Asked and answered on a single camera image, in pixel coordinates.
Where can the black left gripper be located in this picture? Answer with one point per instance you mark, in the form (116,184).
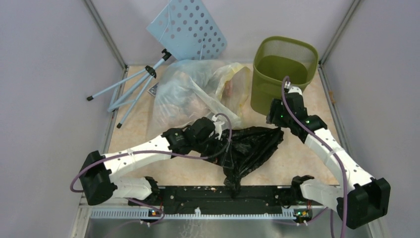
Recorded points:
(217,144)

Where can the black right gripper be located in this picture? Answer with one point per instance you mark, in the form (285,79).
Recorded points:
(272,117)

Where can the black trash bag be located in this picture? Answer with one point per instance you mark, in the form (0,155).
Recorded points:
(250,148)

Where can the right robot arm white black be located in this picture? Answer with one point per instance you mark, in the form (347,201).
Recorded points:
(341,164)

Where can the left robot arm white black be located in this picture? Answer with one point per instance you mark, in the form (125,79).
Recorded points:
(103,176)

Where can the translucent plastic bag with trash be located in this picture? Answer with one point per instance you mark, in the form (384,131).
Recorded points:
(192,89)

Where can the green mesh trash bin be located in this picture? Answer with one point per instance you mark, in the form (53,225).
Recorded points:
(276,58)

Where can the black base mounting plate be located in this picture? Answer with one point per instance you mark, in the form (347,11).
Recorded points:
(216,200)

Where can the light blue tripod legs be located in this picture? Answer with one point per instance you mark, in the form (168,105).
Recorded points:
(149,73)

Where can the light blue perforated stand plate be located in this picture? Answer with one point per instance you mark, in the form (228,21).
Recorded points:
(186,30)

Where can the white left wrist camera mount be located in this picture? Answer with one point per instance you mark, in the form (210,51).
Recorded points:
(221,122)

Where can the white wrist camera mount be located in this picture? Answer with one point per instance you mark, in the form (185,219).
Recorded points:
(289,88)
(221,122)

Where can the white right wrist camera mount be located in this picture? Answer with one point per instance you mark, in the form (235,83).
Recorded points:
(289,88)

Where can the aluminium frame rail front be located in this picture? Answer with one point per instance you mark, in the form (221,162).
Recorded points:
(138,210)

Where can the aluminium corner post right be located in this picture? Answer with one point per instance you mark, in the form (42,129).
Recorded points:
(340,30)

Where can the aluminium corner post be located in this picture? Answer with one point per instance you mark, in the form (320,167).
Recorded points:
(340,30)
(104,32)

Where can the aluminium corner post left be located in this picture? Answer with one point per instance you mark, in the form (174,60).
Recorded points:
(104,32)

